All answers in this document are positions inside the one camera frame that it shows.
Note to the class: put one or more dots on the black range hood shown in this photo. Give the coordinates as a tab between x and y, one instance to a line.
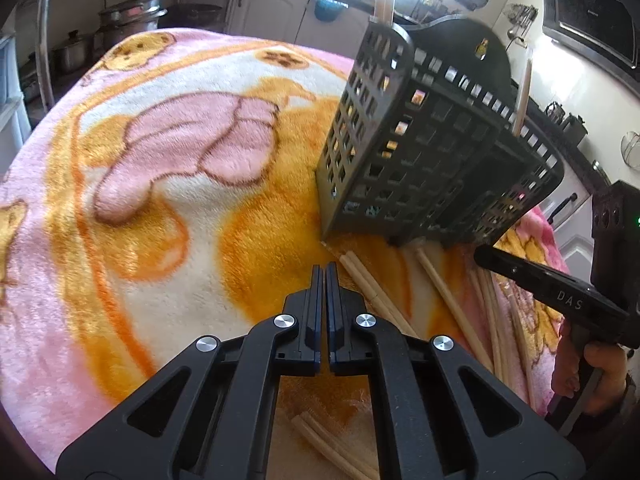
585	5

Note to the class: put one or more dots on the person's right hand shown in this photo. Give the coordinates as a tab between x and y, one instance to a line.
607	375

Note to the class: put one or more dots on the steel pitcher with lid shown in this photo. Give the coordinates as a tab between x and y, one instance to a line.
575	127

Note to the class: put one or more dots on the stack of steel pots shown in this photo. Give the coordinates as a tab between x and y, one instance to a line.
132	17

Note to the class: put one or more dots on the blue hanging bin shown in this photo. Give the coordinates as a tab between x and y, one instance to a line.
330	9

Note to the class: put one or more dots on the white kitchen base cabinets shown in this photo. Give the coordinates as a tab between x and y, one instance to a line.
280	10

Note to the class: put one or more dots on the steel kettle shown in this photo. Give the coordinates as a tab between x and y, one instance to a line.
554	112

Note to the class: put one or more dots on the pink bear printed blanket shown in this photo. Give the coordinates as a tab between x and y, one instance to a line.
150	210

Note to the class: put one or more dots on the black wok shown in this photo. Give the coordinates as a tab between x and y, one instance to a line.
194	15

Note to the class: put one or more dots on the wall utensil holder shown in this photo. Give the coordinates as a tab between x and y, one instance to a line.
521	17

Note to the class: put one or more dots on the black plastic utensil basket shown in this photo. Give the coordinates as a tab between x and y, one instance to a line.
430	160

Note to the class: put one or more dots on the metal shelf rack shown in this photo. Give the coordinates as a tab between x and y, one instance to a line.
45	35

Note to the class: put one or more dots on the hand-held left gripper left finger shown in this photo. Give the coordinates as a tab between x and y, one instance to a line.
316	320

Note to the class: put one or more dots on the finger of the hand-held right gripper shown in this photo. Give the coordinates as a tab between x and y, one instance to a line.
540	280

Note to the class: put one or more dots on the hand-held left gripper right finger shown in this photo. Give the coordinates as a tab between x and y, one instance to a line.
332	320

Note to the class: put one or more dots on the small steel pot with lid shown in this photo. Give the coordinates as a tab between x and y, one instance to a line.
74	52

